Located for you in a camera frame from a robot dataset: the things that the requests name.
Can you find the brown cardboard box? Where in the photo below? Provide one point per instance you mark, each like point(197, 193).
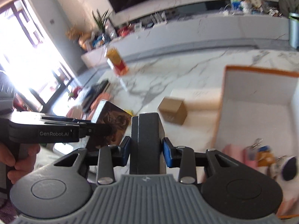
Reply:
point(173, 110)

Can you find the orange white storage box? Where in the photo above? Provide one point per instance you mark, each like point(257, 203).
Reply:
point(255, 103)

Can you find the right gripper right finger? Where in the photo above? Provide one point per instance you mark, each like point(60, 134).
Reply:
point(181, 157)

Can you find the white glasses case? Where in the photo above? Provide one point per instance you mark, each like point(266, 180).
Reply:
point(199, 99)

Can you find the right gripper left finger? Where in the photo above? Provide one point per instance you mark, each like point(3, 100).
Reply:
point(110, 157)

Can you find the black remote keyboard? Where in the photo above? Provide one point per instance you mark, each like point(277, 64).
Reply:
point(93, 93)

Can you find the white wifi router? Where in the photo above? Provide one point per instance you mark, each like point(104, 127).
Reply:
point(159, 18)

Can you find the white black plush toy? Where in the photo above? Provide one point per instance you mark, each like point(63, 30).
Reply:
point(285, 173)

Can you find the teddy bear on console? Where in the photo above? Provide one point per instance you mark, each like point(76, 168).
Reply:
point(246, 6)

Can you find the dark grey box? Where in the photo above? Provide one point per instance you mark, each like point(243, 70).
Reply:
point(146, 148)

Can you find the pink white bunny plush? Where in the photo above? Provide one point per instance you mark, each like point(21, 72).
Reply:
point(76, 112)

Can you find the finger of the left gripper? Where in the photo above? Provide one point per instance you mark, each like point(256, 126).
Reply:
point(94, 129)
point(64, 119)

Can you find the red feather flower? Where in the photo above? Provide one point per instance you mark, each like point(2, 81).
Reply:
point(74, 93)

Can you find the potted green plant left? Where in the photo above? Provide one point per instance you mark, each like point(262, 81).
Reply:
point(101, 20)

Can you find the golden vase ornament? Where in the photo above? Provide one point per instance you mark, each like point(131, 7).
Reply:
point(85, 41)

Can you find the white marble tv console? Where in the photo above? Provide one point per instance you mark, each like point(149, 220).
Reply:
point(205, 31)

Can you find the purple patterned box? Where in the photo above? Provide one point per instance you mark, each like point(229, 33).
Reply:
point(109, 114)

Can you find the grey trash bin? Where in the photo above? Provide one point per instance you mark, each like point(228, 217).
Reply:
point(294, 30)

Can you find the iced tea bottle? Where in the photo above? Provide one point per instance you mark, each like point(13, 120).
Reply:
point(115, 61)

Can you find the yellow tape measure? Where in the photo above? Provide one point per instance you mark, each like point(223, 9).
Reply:
point(129, 112)

